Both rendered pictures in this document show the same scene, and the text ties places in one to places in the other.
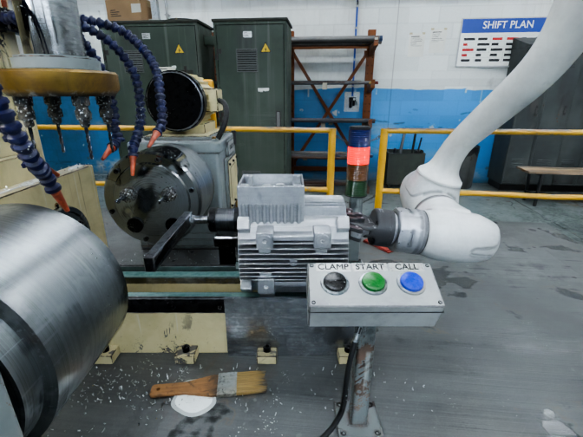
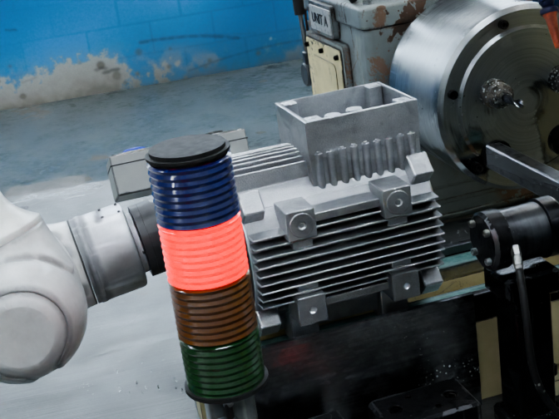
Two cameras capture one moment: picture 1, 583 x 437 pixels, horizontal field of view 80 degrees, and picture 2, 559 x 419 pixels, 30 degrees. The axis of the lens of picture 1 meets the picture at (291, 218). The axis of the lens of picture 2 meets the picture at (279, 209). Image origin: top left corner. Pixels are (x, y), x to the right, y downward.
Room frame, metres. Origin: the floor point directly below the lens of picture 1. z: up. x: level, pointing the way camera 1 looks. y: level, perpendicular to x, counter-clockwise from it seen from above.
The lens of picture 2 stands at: (1.65, -0.30, 1.41)
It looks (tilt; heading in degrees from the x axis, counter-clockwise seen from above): 20 degrees down; 166
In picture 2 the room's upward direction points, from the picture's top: 8 degrees counter-clockwise
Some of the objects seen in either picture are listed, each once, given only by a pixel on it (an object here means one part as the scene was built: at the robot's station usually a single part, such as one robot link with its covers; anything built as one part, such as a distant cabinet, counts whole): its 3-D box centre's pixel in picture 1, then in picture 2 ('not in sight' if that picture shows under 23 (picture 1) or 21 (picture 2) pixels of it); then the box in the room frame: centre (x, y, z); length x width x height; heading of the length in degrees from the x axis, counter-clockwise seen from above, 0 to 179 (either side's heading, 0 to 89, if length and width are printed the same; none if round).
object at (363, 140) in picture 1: (359, 138); (193, 186); (0.95, -0.18, 1.19); 0.06 x 0.06 x 0.04
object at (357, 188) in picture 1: (356, 186); (222, 355); (0.95, -0.18, 1.05); 0.06 x 0.06 x 0.04
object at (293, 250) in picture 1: (292, 242); (322, 226); (0.65, 0.00, 1.02); 0.20 x 0.19 x 0.19; 91
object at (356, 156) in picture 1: (358, 154); (203, 245); (0.95, -0.18, 1.14); 0.06 x 0.06 x 0.04
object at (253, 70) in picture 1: (257, 125); not in sight; (3.90, 0.37, 0.98); 0.72 x 0.49 x 1.96; 84
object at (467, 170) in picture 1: (461, 166); not in sight; (5.06, -2.48, 0.30); 0.39 x 0.39 x 0.60
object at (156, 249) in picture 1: (173, 237); (546, 183); (0.68, 0.25, 1.01); 0.26 x 0.04 x 0.03; 0
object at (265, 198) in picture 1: (271, 198); (348, 134); (0.65, 0.04, 1.11); 0.12 x 0.11 x 0.07; 91
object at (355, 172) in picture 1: (357, 171); (213, 301); (0.95, -0.18, 1.10); 0.06 x 0.06 x 0.04
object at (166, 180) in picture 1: (167, 188); not in sight; (0.98, 0.36, 1.04); 0.41 x 0.25 x 0.25; 0
